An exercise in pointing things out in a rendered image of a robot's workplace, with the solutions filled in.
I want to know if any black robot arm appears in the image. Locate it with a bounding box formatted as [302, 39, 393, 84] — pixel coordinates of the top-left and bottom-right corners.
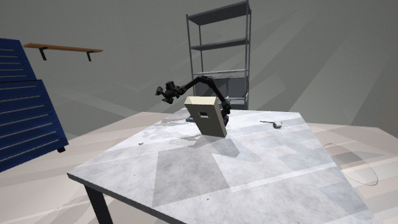
[165, 76, 231, 119]

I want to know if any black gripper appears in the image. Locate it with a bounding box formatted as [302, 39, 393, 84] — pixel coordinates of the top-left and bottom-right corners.
[155, 87, 174, 104]

